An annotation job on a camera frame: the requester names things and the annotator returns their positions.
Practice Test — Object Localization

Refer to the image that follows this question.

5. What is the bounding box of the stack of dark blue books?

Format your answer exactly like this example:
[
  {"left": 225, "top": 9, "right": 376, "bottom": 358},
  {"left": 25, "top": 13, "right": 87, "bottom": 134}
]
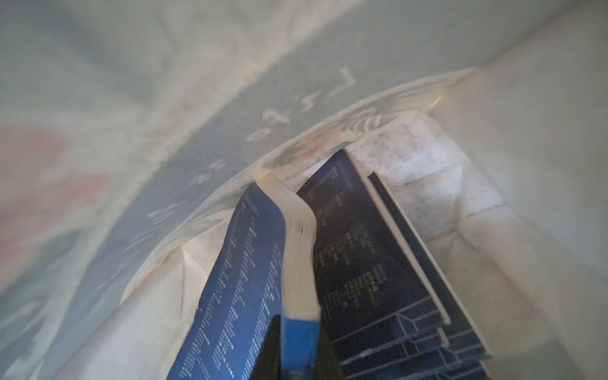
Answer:
[{"left": 298, "top": 150, "right": 491, "bottom": 379}]

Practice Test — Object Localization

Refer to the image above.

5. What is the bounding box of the floral canvas tote bag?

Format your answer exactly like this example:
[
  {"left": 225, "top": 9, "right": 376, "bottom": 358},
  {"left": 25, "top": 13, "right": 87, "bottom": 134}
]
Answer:
[{"left": 1, "top": 1, "right": 607, "bottom": 379}]

